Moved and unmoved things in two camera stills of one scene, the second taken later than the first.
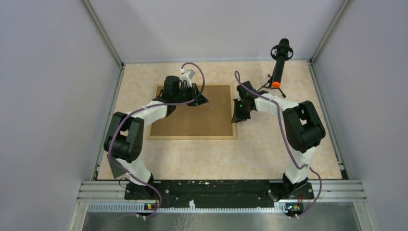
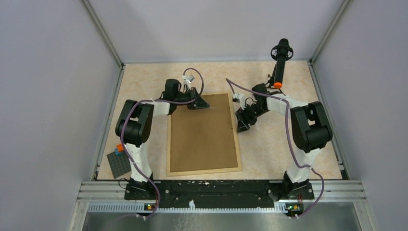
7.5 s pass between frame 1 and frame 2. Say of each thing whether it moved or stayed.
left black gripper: stayed
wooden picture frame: moved
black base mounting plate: stayed
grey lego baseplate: stayed
